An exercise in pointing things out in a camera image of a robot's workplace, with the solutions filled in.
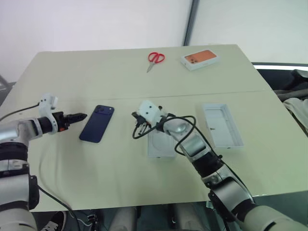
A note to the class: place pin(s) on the white phone box lid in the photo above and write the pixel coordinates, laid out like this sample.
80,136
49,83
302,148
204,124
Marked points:
221,127

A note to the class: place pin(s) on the white phone box base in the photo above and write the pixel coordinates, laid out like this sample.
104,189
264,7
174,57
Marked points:
158,149

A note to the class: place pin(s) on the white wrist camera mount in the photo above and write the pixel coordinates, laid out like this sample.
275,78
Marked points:
150,110
47,101

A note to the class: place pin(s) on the grey rounded shape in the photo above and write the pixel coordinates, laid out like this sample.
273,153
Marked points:
183,217
125,219

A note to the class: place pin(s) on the dark blue smartphone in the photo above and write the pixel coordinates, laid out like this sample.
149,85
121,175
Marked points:
96,125

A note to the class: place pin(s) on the white box with orange phone print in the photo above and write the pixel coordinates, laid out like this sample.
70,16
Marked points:
202,57

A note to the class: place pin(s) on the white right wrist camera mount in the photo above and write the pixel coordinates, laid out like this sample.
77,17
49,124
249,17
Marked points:
150,110

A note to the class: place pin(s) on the grey metal frame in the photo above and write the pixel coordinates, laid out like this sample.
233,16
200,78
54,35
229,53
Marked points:
3,83

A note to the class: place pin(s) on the grey metal post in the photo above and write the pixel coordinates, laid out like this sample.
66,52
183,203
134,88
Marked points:
191,21

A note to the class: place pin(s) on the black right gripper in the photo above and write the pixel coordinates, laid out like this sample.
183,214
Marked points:
139,119

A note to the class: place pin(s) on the black furniture with white strip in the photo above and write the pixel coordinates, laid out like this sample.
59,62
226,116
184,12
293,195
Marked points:
276,77

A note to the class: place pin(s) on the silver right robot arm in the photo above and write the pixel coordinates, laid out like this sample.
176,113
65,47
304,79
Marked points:
226,190

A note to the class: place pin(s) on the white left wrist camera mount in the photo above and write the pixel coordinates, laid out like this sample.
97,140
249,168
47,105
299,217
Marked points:
47,101

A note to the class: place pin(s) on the beige cloth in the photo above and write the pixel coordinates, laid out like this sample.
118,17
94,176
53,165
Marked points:
297,110

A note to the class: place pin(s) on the black sneaker with white sole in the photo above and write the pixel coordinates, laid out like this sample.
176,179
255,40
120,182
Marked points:
56,221

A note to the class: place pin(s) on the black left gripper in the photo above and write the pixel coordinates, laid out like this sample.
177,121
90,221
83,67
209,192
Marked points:
61,121

